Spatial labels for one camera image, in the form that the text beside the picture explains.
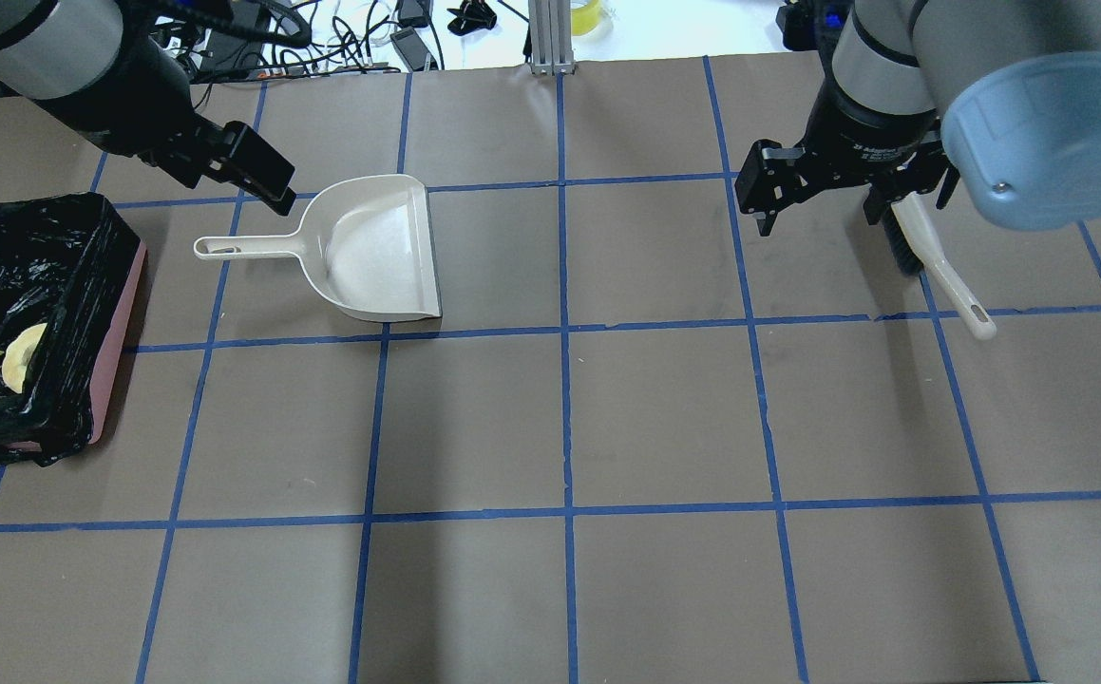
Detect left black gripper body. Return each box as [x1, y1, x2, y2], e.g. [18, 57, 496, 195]
[32, 36, 225, 189]

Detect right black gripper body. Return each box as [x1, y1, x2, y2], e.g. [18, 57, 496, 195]
[735, 82, 961, 237]

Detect white hand brush black bristles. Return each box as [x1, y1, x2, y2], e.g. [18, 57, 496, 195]
[889, 194, 998, 341]

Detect beige plastic dustpan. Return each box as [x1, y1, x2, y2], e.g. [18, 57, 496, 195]
[193, 174, 443, 323]

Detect twisted bread croissant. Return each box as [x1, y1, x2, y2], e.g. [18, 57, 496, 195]
[0, 323, 47, 394]

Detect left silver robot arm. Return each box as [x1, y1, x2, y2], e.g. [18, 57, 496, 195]
[0, 1, 312, 216]

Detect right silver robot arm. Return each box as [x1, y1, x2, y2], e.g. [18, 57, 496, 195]
[735, 1, 1101, 235]

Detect bin with black trash bag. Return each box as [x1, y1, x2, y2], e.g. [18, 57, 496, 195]
[0, 192, 143, 466]

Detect black clamp tool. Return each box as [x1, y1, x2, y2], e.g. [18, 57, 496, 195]
[447, 0, 498, 36]

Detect yellow tape roll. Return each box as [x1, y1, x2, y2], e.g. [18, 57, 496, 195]
[569, 0, 606, 36]

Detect aluminium frame post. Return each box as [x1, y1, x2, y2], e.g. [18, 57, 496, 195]
[528, 0, 577, 75]

